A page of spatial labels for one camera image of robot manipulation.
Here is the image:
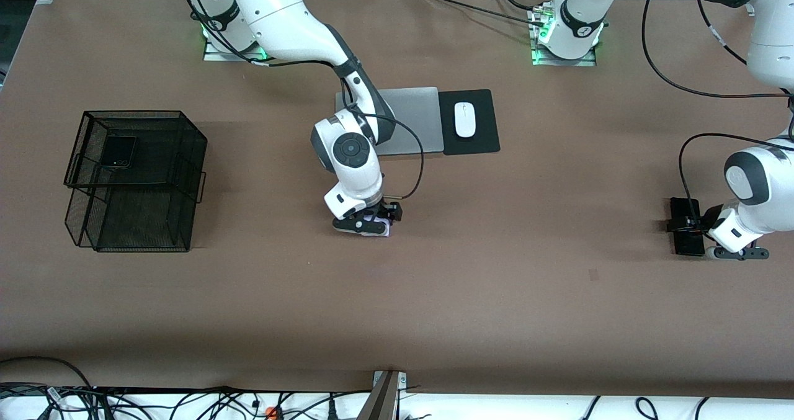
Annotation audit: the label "tall black slab phone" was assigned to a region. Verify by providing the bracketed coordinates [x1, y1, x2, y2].
[669, 197, 707, 257]

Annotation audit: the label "white flip phone round lenses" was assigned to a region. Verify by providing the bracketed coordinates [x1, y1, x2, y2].
[359, 218, 391, 239]

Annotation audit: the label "dark flip phone twin lenses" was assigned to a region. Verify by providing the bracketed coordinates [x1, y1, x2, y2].
[99, 135, 138, 170]

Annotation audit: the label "silver laptop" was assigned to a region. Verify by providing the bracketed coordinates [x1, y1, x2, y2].
[336, 86, 445, 158]

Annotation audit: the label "white computer mouse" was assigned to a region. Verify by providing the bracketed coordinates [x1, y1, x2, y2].
[454, 102, 476, 138]

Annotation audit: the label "black mouse pad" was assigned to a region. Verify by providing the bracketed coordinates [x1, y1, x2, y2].
[438, 89, 501, 156]

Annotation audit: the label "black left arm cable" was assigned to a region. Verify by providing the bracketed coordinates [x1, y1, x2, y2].
[641, 0, 794, 231]

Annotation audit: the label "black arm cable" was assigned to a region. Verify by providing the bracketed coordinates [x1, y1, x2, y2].
[641, 0, 794, 231]
[180, 0, 426, 200]

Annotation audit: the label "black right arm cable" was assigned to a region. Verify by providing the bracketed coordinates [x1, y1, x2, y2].
[180, 0, 426, 200]

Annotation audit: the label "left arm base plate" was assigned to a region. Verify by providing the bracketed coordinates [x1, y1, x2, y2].
[530, 40, 598, 68]

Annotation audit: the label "aluminium profile post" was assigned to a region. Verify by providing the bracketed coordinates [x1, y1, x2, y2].
[357, 372, 401, 420]

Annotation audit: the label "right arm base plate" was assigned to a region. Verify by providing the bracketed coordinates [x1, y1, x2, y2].
[203, 34, 267, 62]

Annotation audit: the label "black wire mesh tray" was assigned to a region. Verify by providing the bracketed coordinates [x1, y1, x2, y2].
[64, 110, 208, 253]

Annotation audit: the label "black cable on table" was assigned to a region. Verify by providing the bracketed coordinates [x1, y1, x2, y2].
[424, 0, 550, 27]

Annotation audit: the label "black looped floor cable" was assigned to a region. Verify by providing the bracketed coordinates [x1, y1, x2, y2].
[0, 355, 94, 391]

